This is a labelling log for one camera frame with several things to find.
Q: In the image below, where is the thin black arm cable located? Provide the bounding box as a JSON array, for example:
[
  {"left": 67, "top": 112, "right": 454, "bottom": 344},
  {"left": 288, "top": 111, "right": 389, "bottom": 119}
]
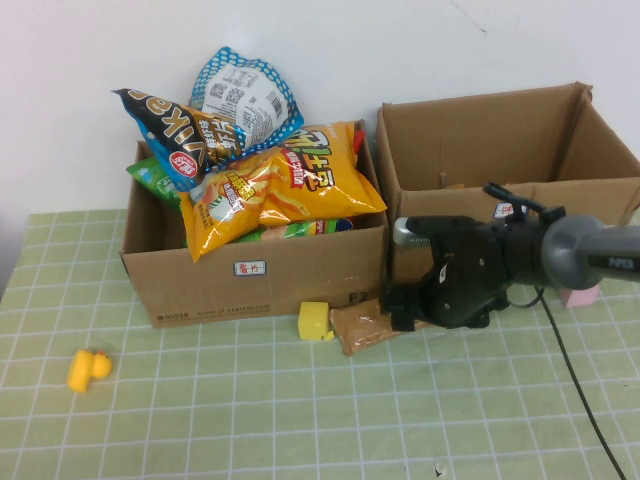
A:
[{"left": 503, "top": 285, "right": 628, "bottom": 480}]

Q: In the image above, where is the pink foam cube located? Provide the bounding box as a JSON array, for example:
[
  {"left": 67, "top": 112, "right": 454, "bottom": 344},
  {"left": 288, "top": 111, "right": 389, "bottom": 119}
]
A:
[{"left": 559, "top": 284, "right": 601, "bottom": 308}]

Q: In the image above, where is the black camera cable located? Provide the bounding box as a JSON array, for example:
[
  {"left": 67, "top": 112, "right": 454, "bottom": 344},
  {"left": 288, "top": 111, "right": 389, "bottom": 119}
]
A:
[{"left": 482, "top": 181, "right": 567, "bottom": 222}]

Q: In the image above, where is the yellow plastic block toy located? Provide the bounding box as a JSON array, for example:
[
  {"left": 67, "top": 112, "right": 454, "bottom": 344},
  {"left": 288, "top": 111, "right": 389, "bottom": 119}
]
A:
[{"left": 297, "top": 300, "right": 335, "bottom": 342}]

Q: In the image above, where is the yellow rubber duck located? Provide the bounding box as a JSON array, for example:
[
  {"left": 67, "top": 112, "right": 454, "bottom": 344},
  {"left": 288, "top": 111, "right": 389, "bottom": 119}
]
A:
[{"left": 67, "top": 348, "right": 113, "bottom": 395}]

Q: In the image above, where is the green checked tablecloth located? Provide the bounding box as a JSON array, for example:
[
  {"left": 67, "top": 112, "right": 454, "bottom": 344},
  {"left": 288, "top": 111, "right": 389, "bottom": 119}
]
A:
[{"left": 0, "top": 208, "right": 640, "bottom": 480}]

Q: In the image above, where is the taped cardboard box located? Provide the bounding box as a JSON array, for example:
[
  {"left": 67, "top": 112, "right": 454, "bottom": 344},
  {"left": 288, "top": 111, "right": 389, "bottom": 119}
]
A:
[{"left": 375, "top": 82, "right": 640, "bottom": 290}]

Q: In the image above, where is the blue black Vikar shrimp chips bag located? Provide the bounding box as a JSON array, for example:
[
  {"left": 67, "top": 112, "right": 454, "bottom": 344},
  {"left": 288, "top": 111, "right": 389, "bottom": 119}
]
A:
[{"left": 112, "top": 46, "right": 305, "bottom": 193}]

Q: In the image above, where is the green Lays chip bag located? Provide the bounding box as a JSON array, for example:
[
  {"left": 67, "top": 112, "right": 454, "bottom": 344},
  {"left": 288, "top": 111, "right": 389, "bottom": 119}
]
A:
[{"left": 234, "top": 216, "right": 357, "bottom": 245}]

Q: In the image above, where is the brown biscuit packet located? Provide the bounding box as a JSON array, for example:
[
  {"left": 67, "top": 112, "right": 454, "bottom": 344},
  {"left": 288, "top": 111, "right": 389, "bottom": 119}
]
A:
[{"left": 328, "top": 299, "right": 432, "bottom": 356}]

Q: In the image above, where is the yellow fries snack bag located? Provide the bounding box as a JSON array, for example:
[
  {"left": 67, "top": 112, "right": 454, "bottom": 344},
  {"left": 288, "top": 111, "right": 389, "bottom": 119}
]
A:
[{"left": 178, "top": 119, "right": 389, "bottom": 264}]

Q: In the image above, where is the cardboard box with chips label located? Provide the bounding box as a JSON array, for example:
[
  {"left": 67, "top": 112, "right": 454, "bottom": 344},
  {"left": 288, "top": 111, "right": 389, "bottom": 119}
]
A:
[{"left": 119, "top": 119, "right": 390, "bottom": 330}]

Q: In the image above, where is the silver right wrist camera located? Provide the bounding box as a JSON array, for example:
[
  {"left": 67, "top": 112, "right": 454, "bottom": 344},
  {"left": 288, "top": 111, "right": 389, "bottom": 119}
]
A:
[{"left": 392, "top": 214, "right": 477, "bottom": 250}]

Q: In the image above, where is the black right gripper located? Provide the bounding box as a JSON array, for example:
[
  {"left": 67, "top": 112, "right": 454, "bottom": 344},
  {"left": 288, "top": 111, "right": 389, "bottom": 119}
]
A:
[{"left": 381, "top": 223, "right": 512, "bottom": 333}]

